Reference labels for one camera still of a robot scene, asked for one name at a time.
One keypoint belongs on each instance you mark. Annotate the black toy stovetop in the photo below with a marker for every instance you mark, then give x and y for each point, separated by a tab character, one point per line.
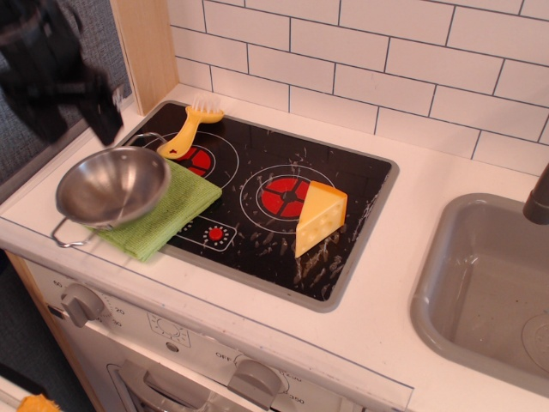
249	233

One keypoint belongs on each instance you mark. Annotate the grey sink basin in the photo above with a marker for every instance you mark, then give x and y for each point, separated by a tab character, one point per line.
482	297

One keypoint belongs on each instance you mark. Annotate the orange fuzzy object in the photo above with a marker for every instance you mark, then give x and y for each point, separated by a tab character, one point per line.
37	403

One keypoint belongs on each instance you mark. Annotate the grey left oven knob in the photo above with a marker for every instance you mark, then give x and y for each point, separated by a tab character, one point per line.
81	304

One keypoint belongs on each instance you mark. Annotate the silver metal pot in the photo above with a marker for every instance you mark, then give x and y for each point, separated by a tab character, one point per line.
111	188

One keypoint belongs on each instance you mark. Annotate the yellow dish brush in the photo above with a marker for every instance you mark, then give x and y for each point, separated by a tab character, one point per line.
204	109

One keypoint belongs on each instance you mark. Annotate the grey oven door handle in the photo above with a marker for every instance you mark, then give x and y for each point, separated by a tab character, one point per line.
163	390

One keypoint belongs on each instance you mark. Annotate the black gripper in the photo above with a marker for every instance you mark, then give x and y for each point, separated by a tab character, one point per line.
46	69

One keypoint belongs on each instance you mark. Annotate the grey faucet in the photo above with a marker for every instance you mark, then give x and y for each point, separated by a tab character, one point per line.
536	208

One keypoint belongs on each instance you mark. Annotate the grey right oven knob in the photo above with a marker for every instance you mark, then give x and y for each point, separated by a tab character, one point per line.
256	383

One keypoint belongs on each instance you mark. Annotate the yellow cheese wedge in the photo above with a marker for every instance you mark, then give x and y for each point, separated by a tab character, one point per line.
323	212

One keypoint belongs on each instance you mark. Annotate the wooden side post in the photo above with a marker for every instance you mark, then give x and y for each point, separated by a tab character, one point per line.
145	35

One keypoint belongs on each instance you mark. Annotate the grey oven knob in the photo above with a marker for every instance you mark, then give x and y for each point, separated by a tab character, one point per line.
81	304
256	383

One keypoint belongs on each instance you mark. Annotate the green cloth napkin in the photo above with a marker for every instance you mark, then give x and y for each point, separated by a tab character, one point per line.
187	196

